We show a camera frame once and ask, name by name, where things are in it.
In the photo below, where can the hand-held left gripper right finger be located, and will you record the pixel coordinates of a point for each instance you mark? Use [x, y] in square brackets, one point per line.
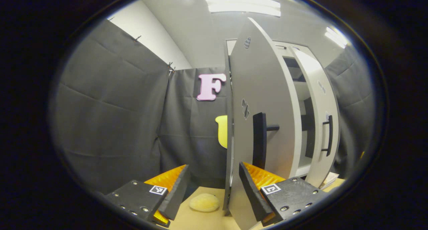
[252, 196]

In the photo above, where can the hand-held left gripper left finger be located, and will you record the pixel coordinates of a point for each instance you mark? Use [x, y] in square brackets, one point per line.
[177, 196]

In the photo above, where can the white cabinet door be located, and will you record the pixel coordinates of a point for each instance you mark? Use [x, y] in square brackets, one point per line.
[267, 89]
[317, 169]

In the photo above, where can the white and grey cabinet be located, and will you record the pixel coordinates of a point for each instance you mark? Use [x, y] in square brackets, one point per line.
[308, 129]

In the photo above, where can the white cabinet shelf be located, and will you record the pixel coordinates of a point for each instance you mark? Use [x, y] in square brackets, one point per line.
[302, 91]
[302, 166]

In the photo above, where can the white and orange book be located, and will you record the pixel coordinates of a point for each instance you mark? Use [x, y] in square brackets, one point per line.
[329, 180]

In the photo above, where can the black backdrop cloth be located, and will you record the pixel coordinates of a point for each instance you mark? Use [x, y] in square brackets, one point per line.
[354, 106]
[110, 123]

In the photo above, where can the cloth clip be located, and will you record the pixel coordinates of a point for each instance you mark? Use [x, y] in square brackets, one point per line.
[171, 68]
[137, 38]

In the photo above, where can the small ceiling light panel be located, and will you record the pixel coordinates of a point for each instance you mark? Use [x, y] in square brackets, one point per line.
[336, 37]

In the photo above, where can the large ceiling light panel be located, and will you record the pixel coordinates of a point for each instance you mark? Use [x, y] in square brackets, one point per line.
[242, 4]

